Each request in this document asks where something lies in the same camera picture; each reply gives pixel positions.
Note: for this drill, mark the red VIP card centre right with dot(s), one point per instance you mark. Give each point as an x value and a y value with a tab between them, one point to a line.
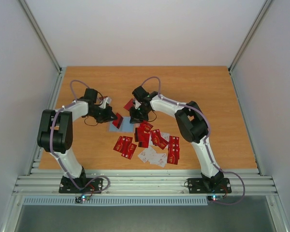
157	139

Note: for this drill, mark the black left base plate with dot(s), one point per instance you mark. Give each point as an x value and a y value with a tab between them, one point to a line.
96	184

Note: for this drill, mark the pink leather card holder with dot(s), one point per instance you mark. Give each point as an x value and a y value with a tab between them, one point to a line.
126	126

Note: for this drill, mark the red VIP card top pile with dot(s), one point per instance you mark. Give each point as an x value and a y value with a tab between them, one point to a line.
146	126

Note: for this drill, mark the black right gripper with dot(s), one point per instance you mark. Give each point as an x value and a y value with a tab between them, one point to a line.
138	114

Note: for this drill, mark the aluminium front rail frame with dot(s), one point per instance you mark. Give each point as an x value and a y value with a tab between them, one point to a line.
145	182

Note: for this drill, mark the grey slotted cable duct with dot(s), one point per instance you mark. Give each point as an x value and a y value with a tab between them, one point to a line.
117	201

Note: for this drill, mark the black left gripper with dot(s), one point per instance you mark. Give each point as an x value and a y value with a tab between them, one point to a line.
108	117

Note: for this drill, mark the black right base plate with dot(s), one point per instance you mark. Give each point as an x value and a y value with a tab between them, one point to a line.
199	185

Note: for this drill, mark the red VIP card left pile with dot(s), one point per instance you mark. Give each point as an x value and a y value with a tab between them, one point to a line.
122	144

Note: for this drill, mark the dark red magstripe card front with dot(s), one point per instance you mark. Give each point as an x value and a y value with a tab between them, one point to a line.
118	121

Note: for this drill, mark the dark red magstripe card centre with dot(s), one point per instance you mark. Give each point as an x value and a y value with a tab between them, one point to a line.
141	137

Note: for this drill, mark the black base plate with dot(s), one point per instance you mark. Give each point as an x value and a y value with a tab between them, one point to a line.
199	185
96	184

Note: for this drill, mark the red VIP card under pile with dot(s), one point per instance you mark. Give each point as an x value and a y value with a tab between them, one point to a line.
129	151

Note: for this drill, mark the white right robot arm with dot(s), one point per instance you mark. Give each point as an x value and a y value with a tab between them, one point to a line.
192	125

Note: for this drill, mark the dark red magstripe card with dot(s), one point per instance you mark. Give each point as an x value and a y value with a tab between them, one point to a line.
118	121
141	137

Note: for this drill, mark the white card front right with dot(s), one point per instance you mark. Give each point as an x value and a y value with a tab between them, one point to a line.
159	159

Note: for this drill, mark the red card stack right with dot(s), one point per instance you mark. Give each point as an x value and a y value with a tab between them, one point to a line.
173	150

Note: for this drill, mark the dark red card top centre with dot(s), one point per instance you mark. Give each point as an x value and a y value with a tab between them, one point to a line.
129	104

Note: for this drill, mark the white card pile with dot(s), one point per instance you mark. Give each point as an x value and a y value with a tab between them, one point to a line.
147	154

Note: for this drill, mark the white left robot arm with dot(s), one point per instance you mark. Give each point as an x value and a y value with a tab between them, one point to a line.
55	133

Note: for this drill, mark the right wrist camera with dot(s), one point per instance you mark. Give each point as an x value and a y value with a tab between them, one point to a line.
136	104

